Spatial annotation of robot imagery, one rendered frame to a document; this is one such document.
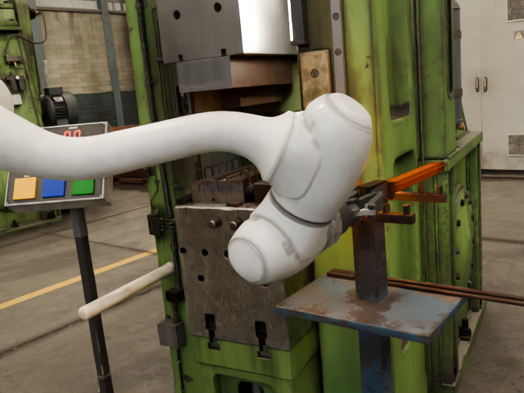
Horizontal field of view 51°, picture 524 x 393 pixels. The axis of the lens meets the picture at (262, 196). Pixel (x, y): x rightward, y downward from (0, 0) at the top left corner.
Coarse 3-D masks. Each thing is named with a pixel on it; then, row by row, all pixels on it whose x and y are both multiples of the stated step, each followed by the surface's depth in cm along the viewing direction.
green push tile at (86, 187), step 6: (84, 180) 180; (90, 180) 180; (72, 186) 180; (78, 186) 179; (84, 186) 179; (90, 186) 179; (72, 192) 179; (78, 192) 179; (84, 192) 179; (90, 192) 178
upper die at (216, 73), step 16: (176, 64) 171; (192, 64) 169; (208, 64) 166; (224, 64) 163; (240, 64) 167; (256, 64) 175; (272, 64) 185; (288, 64) 195; (192, 80) 170; (208, 80) 167; (224, 80) 164; (240, 80) 167; (256, 80) 176; (272, 80) 185; (288, 80) 196
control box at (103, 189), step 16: (48, 128) 188; (64, 128) 188; (80, 128) 187; (96, 128) 186; (112, 128) 192; (16, 176) 184; (32, 176) 183; (112, 176) 188; (96, 192) 179; (16, 208) 184; (32, 208) 184; (48, 208) 185; (64, 208) 186
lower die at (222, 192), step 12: (240, 168) 186; (204, 180) 176; (216, 180) 174; (228, 180) 171; (240, 180) 169; (252, 180) 174; (192, 192) 179; (204, 192) 177; (216, 192) 174; (228, 192) 172; (240, 192) 170
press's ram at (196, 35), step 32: (160, 0) 169; (192, 0) 164; (224, 0) 159; (256, 0) 165; (288, 0) 184; (160, 32) 172; (192, 32) 166; (224, 32) 161; (256, 32) 165; (288, 32) 184
